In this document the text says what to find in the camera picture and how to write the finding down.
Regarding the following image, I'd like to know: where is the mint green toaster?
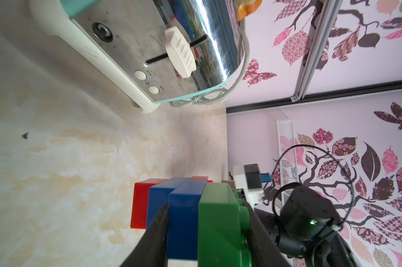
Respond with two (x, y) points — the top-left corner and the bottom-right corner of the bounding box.
(29, 1), (250, 113)

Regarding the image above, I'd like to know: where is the red lego brick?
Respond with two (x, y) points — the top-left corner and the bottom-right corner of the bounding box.
(130, 179), (165, 229)
(190, 176), (213, 183)

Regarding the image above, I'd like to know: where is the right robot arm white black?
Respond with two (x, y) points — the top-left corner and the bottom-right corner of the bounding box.
(254, 182), (360, 267)

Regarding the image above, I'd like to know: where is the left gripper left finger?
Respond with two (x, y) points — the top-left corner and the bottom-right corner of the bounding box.
(120, 203), (169, 267)

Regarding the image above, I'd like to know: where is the yellow toast slice left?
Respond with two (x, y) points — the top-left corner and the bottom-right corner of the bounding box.
(235, 0), (263, 21)

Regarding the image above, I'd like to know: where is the green lego brick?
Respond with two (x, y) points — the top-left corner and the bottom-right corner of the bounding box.
(198, 183), (252, 267)

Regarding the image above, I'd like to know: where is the white wire basket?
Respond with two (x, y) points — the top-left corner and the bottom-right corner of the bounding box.
(277, 119), (298, 186)

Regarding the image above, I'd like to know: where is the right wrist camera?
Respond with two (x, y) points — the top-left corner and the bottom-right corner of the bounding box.
(232, 164), (269, 208)

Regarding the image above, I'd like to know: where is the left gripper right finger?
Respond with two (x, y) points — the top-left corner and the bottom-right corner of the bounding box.
(245, 203), (291, 267)

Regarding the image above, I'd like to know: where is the blue lego brick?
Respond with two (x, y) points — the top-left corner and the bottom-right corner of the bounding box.
(146, 178), (189, 229)
(167, 180), (207, 260)

